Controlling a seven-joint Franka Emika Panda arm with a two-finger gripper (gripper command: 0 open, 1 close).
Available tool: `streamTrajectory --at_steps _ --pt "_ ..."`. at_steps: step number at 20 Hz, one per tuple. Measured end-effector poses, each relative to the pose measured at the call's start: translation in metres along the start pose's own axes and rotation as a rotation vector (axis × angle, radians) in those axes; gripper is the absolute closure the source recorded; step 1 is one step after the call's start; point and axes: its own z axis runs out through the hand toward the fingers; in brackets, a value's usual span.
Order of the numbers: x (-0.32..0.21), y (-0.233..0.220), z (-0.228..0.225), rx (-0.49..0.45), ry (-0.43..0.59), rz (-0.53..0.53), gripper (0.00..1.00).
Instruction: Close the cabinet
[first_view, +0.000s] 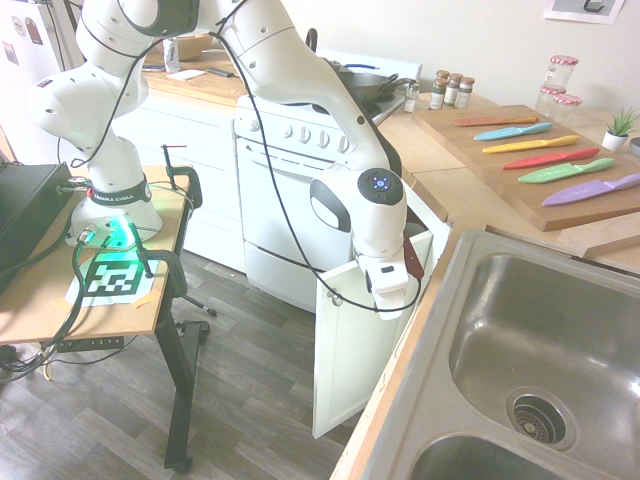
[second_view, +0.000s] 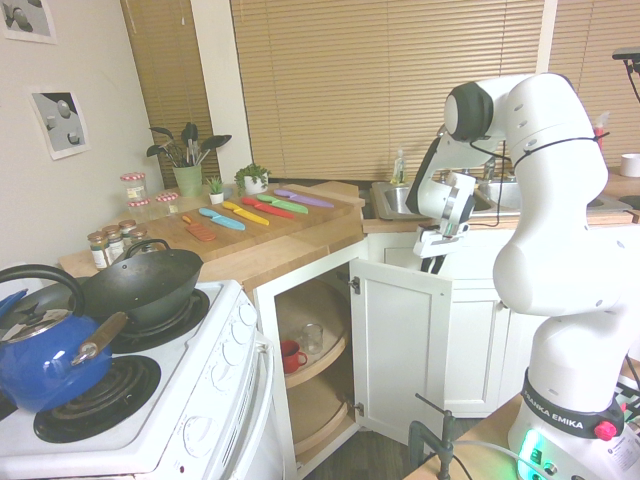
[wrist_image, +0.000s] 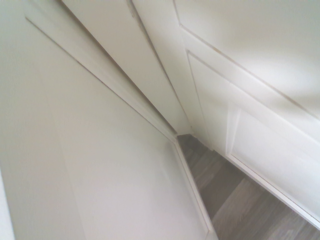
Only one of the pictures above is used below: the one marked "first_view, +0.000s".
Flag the blue knife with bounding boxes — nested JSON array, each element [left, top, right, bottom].
[[473, 122, 554, 142]]

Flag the wooden table black legs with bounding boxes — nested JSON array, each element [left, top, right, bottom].
[[0, 169, 211, 472]]

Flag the white drink can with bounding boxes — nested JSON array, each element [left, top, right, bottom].
[[162, 37, 182, 75]]

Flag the purple knife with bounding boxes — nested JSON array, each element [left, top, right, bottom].
[[541, 173, 640, 209]]

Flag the paper poster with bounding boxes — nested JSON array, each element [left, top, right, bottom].
[[542, 0, 628, 25]]

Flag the white corner cabinet frame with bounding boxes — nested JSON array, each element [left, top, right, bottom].
[[399, 169, 454, 282]]

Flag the wooden fruit bowl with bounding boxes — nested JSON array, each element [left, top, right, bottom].
[[172, 33, 215, 63]]

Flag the black wok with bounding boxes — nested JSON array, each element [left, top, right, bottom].
[[335, 69, 402, 105]]

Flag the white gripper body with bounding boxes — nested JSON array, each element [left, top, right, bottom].
[[363, 257, 411, 322]]

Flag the white refrigerator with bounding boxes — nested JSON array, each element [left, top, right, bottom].
[[0, 0, 84, 167]]

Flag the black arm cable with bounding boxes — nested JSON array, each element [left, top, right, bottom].
[[69, 0, 424, 314]]

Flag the dark red wrist mount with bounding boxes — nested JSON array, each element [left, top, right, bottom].
[[402, 233, 426, 282]]

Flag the small potted green plant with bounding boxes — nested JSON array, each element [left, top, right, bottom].
[[600, 106, 640, 153]]

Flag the black control box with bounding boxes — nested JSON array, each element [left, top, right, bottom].
[[0, 162, 75, 296]]

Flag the metal sink drain strainer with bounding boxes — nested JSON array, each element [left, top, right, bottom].
[[505, 387, 576, 451]]

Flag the white gas stove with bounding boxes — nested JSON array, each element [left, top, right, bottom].
[[232, 47, 424, 314]]

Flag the spice jar brown lid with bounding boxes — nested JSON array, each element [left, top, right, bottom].
[[443, 72, 464, 108], [455, 76, 476, 110], [428, 77, 450, 112]]

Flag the black clamp red tip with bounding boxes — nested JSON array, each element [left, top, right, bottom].
[[160, 143, 204, 209]]

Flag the tall glass jar checkered lid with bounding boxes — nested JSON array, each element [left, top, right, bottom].
[[544, 54, 580, 95]]

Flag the glass salt shaker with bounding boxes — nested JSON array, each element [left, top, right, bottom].
[[402, 81, 421, 114]]

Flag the white lower kitchen cabinets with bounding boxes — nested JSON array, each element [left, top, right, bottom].
[[112, 84, 247, 275]]

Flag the large wooden cutting board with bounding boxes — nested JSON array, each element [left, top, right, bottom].
[[410, 103, 640, 233]]

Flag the printed black white tag sheet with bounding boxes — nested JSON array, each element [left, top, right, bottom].
[[64, 252, 169, 309]]

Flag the red knife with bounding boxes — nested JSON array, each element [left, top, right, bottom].
[[502, 146, 601, 172]]

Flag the white cabinet door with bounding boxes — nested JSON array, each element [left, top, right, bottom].
[[312, 229, 434, 440]]

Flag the white notepad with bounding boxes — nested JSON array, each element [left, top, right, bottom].
[[166, 68, 208, 83]]

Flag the green knife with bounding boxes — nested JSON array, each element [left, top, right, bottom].
[[517, 157, 617, 185]]

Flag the yellow knife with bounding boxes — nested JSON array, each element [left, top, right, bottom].
[[481, 134, 582, 155]]

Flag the narrow wooden board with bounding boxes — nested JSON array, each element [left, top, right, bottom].
[[557, 212, 640, 259]]

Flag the orange knife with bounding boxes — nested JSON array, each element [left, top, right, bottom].
[[453, 115, 540, 128]]

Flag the stainless steel double sink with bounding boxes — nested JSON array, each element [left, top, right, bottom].
[[359, 228, 640, 480]]

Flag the blue handled pan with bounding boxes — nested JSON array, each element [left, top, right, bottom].
[[335, 62, 384, 75]]

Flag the green black base cables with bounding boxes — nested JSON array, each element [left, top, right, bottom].
[[39, 223, 126, 354]]

